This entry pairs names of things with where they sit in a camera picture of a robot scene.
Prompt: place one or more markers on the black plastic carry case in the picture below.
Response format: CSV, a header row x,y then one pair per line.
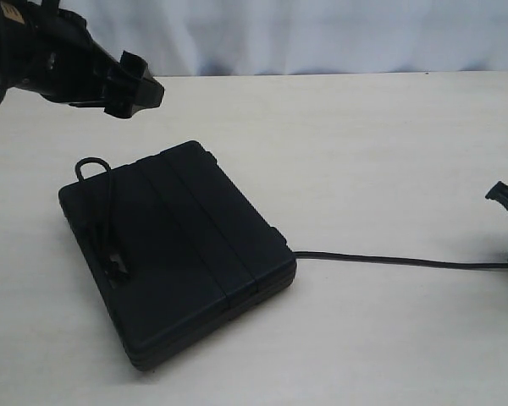
x,y
175,249

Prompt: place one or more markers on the white backdrop curtain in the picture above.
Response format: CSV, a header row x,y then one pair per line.
x,y
212,38

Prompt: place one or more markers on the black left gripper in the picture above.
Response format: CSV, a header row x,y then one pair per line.
x,y
48,50

